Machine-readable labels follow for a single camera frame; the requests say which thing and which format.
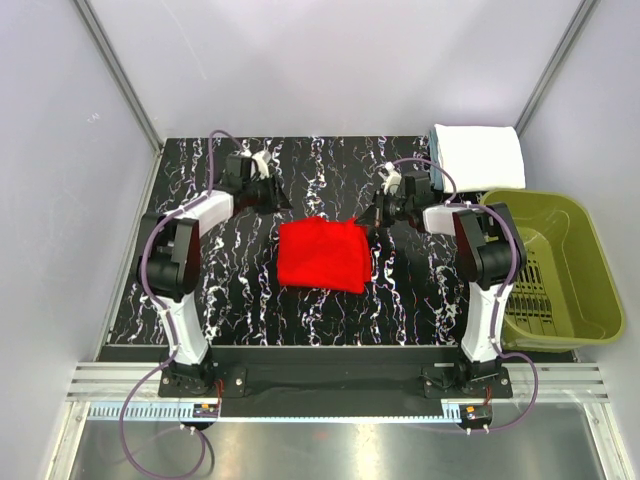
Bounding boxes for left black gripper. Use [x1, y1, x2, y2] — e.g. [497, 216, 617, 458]
[242, 173, 292, 216]

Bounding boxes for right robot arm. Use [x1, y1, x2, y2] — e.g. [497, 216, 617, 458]
[356, 190, 527, 397]

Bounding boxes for white folded t-shirt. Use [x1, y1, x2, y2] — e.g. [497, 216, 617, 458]
[434, 124, 526, 193]

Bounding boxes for left aluminium corner post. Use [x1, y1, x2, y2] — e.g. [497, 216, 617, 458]
[71, 0, 164, 154]

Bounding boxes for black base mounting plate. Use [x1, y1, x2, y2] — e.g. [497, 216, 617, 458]
[159, 346, 513, 399]

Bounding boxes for aluminium corner post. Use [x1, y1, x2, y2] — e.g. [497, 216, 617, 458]
[514, 0, 600, 136]
[71, 0, 164, 154]

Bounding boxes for white slotted cable duct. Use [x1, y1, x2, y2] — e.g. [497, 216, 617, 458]
[89, 401, 461, 424]

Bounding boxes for aluminium frame rail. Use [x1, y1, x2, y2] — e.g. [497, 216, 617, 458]
[66, 362, 609, 404]

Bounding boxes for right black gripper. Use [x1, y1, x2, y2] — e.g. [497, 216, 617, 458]
[354, 189, 413, 228]

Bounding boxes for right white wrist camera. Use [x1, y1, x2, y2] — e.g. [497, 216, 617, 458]
[377, 161, 436, 201]

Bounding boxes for red t-shirt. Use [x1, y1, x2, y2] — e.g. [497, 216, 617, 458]
[277, 217, 372, 294]

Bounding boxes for olive green plastic basket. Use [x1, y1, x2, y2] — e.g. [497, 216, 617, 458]
[482, 189, 625, 352]

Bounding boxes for right aluminium corner post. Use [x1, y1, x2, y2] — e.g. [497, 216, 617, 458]
[514, 0, 600, 136]

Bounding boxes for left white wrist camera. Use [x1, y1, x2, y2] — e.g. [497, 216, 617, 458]
[220, 150, 272, 190]

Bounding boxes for light blue folded t-shirt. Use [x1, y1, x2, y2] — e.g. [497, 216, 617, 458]
[428, 126, 444, 192]

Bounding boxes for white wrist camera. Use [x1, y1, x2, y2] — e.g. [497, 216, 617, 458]
[220, 150, 272, 190]
[377, 161, 436, 201]

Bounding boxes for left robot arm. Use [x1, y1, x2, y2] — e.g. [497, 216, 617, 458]
[132, 177, 291, 396]

